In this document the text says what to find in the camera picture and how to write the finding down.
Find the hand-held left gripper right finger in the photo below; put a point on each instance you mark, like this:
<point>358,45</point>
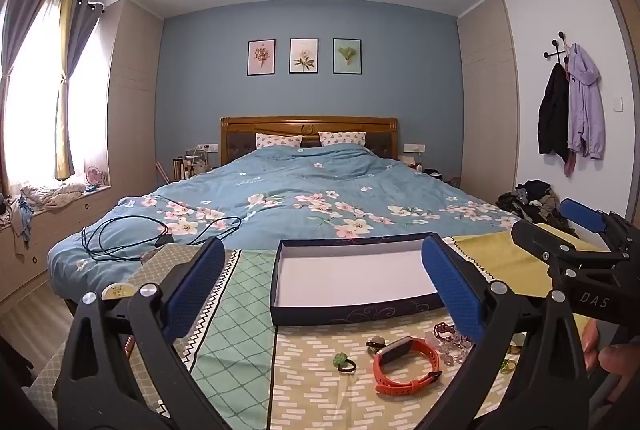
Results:
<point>450,290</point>

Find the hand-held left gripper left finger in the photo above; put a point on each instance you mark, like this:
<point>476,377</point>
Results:
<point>197,290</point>

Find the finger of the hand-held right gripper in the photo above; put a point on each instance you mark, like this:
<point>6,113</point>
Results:
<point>582,216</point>
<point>537,240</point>

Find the orange smartwatch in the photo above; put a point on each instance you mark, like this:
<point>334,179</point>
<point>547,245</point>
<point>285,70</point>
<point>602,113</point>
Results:
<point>407,350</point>

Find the dark blue box tray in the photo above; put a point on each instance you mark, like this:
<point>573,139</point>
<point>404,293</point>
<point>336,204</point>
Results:
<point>350,272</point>

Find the person's right hand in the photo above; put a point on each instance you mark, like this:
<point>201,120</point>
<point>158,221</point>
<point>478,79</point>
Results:
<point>617,357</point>

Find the pile of dark clothes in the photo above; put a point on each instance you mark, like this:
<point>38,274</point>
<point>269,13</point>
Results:
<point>535,202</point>

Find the mauve cloth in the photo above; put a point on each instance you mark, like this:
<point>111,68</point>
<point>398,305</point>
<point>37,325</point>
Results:
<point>569,164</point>

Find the black jacket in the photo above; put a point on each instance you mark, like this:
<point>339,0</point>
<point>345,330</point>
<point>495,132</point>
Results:
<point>554,114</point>

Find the lilac jacket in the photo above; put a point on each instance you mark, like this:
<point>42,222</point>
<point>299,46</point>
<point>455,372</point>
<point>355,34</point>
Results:
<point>585,109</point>

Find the group of cosmetics bottles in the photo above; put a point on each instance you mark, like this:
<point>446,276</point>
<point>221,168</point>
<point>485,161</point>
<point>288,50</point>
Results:
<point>192,164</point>

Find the beige wardrobe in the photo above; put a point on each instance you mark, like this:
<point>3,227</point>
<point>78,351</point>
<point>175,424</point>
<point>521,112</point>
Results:
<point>132,109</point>
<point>487,109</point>

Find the window seat cabinet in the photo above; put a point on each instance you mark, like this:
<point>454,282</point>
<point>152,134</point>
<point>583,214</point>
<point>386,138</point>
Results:
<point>60,230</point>

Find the small pink fan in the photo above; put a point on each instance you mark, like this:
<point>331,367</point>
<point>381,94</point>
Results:
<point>93,177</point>

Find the blue floral duvet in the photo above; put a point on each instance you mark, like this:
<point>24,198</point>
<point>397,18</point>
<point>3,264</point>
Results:
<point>310,180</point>

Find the black coat rack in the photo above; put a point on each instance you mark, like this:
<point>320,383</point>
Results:
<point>556,53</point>

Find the dotted white pillow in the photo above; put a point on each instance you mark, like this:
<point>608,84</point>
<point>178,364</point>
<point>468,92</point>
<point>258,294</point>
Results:
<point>342,138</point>
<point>277,141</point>

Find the pile of light clothes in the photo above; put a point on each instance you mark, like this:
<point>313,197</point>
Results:
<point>50,196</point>

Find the wooden headboard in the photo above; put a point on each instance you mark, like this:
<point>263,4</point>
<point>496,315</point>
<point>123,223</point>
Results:
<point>310,125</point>

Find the wooden door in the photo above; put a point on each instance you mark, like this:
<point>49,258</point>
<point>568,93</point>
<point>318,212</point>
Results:
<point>627,9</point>

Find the grey and yellow curtain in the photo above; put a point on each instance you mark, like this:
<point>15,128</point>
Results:
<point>65,124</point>

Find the pink flower picture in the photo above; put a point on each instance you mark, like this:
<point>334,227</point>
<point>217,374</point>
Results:
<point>261,57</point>

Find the green leaf picture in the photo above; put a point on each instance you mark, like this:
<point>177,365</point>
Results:
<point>347,55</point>

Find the white flower picture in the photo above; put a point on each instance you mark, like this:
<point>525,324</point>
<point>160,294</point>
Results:
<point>303,55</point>

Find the white light switch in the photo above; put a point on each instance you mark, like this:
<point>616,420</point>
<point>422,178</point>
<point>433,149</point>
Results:
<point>618,103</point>

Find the white wall socket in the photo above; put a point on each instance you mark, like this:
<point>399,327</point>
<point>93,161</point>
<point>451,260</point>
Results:
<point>207,146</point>
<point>414,147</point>

